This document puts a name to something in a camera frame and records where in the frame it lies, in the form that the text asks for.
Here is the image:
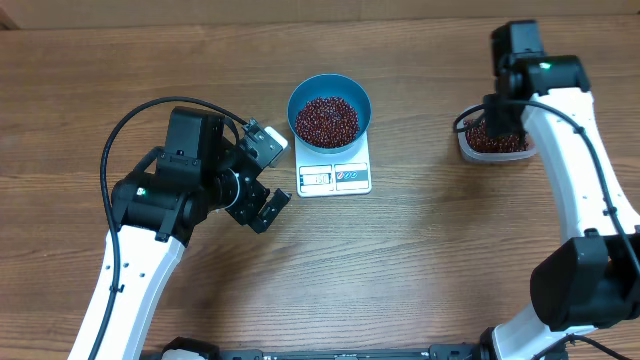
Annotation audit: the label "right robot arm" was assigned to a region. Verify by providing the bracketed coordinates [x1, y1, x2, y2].
[486, 20, 639, 359]

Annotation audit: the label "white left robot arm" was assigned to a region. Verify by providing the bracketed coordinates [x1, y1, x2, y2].
[69, 107, 291, 359]

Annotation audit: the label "white kitchen scale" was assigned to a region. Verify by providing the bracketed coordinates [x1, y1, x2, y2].
[295, 133, 373, 198]

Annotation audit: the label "red beans in bowl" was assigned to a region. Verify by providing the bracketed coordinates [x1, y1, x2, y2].
[294, 96, 360, 149]

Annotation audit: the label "blue bowl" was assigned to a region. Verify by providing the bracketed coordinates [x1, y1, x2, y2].
[286, 74, 373, 154]

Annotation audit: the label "clear plastic container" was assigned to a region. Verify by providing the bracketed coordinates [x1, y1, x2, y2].
[454, 110, 537, 164]

